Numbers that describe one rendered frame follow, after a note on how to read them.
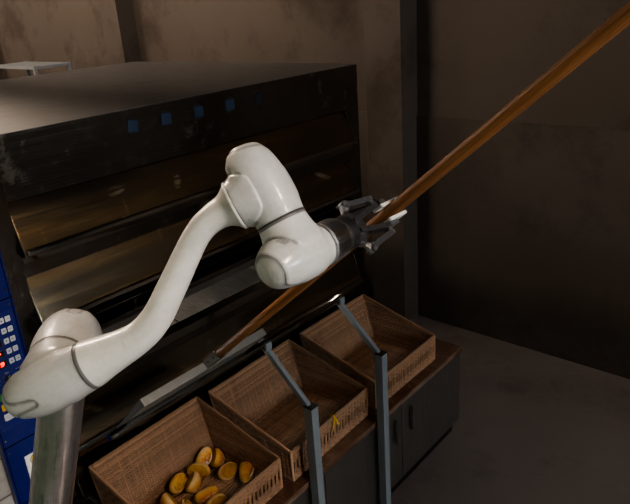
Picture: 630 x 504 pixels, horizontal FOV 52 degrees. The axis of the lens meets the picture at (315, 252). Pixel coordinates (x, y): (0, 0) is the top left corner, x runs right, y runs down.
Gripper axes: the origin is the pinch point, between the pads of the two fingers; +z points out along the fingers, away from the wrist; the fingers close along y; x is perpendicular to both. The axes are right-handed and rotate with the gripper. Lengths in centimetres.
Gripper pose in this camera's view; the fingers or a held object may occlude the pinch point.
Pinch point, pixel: (390, 211)
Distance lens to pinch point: 150.3
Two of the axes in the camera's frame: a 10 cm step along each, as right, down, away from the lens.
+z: 6.3, -3.1, 7.1
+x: 5.4, -4.7, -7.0
